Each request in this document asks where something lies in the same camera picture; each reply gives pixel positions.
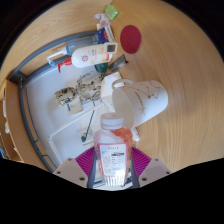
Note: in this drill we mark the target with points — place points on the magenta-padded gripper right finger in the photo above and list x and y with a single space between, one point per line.
155 170

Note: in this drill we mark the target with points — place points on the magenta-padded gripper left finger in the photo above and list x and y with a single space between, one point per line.
70 170

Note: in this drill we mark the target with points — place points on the clear bottle with pink drink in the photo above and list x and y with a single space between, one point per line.
112 156

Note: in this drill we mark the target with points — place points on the white mug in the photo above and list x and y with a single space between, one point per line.
146 100

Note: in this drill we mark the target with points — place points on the tree creature figurine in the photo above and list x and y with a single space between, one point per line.
85 88

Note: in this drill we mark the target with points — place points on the white bottle with red pump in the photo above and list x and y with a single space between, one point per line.
88 56

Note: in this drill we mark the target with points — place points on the blue squeeze bottle white nozzle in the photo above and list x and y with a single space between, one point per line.
78 46

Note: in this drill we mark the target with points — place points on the flat round red coaster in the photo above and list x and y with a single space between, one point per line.
130 39

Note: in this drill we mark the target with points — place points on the small blue box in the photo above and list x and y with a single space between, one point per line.
101 36

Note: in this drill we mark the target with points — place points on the white packet with purple print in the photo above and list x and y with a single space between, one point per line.
102 20

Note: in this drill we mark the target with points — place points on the green packet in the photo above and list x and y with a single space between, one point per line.
111 11

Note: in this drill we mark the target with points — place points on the grey metal frame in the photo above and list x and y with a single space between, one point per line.
16 78

